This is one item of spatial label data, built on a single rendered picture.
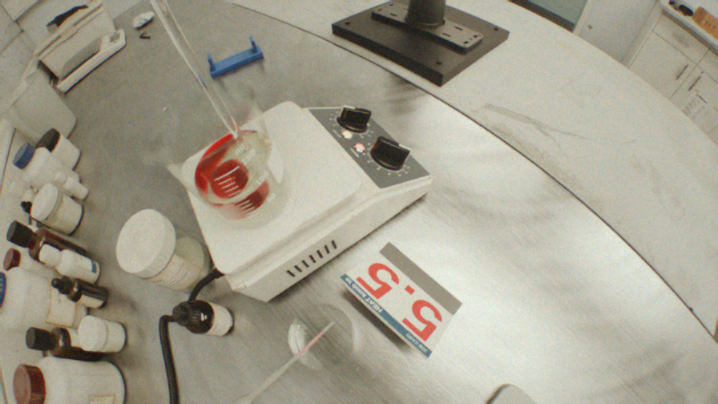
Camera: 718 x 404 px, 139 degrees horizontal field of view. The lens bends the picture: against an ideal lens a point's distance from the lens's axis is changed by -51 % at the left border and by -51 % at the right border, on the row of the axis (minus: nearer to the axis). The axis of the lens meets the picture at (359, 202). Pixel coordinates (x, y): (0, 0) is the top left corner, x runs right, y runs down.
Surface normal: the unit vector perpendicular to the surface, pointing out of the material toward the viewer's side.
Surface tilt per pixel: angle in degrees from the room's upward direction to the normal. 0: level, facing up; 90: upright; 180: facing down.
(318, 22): 0
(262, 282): 90
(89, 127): 0
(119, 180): 0
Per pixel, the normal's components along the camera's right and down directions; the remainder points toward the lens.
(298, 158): -0.06, -0.47
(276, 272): 0.58, 0.70
